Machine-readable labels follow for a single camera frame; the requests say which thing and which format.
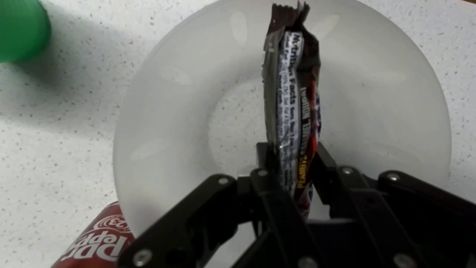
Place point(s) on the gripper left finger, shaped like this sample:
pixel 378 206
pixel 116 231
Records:
pixel 212 212

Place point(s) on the green plastic cup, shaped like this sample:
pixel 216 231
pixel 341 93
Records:
pixel 18 28

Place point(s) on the red soda can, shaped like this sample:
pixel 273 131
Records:
pixel 93 242

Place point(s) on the brown chocolate bar wrapper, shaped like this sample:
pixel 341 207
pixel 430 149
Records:
pixel 293 96

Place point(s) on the translucent plastic bowl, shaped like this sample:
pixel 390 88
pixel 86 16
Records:
pixel 193 111

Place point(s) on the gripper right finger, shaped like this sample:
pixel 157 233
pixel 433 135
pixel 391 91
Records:
pixel 375 208

